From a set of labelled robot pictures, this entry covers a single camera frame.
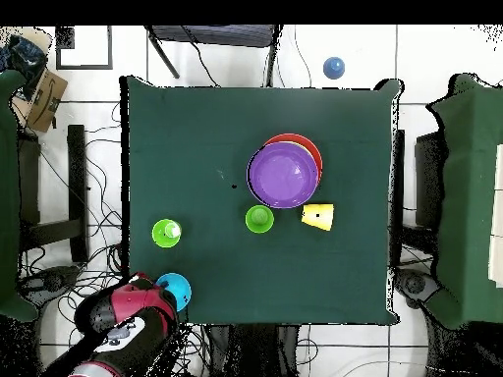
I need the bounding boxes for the light blue small bowl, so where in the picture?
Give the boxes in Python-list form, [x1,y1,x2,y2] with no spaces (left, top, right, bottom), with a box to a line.
[155,272,193,313]

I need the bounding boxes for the plain green cup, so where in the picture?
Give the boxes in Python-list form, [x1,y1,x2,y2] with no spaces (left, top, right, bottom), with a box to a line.
[244,204,275,235]

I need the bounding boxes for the purple bowl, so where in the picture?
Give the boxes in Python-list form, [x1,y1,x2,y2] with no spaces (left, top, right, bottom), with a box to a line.
[246,140,318,209]

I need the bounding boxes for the ribbed yellow cup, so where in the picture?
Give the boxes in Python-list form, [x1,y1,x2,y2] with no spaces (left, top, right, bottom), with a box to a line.
[301,202,335,232]

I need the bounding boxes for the wide orange bowl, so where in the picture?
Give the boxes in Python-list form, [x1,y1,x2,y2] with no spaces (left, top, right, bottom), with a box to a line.
[263,133,324,186]

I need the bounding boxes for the dark blue small bowl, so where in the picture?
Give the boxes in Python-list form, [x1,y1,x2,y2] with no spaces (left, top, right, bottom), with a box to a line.
[322,56,347,81]

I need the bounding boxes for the ribbed green cup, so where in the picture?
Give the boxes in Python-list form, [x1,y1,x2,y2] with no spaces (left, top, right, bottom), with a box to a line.
[151,218,183,248]

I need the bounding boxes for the green cloth side table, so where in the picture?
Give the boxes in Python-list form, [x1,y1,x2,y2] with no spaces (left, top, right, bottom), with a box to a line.
[0,69,40,323]
[425,73,503,329]

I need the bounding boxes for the dark green table cloth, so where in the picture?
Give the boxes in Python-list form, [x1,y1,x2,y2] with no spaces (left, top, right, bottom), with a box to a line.
[119,75,404,326]

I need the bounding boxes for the brown cardboard box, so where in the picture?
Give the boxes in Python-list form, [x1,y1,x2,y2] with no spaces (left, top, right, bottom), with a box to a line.
[9,69,69,134]

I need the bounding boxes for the black bag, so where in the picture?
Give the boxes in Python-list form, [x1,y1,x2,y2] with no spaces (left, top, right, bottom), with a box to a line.
[8,34,49,99]

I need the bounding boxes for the dark folding chair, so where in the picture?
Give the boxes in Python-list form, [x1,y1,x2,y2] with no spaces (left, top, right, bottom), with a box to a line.
[143,24,284,88]

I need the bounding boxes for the tangled black floor cables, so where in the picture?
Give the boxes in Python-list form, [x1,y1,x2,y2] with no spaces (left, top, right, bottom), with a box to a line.
[17,101,209,377]

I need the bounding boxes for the black stand frame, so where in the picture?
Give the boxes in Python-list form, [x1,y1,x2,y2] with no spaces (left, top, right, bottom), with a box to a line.
[414,131,447,229]
[17,124,90,264]

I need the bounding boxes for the black square frame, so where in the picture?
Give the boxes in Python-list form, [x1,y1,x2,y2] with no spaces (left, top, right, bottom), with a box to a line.
[55,25,114,71]

